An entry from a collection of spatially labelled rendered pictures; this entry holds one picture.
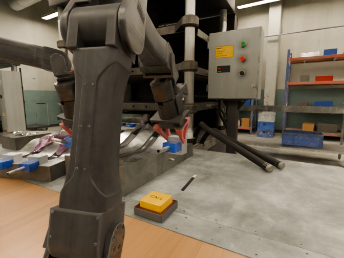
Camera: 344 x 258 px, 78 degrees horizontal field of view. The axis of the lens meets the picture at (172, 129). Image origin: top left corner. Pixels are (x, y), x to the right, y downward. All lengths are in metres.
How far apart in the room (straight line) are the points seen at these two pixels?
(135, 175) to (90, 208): 0.42
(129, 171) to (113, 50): 0.44
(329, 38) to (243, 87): 5.99
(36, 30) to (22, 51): 8.22
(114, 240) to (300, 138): 4.02
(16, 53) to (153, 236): 0.55
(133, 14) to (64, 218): 0.26
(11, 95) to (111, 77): 4.78
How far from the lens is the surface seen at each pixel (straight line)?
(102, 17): 0.30
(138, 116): 1.57
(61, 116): 0.73
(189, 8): 1.39
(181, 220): 0.54
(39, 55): 0.67
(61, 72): 0.66
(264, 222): 0.57
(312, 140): 4.21
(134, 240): 0.49
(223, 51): 1.39
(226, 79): 1.36
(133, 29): 0.30
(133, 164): 0.66
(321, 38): 7.24
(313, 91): 7.08
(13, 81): 5.06
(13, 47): 0.70
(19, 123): 5.09
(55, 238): 0.30
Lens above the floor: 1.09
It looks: 9 degrees down
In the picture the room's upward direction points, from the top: straight up
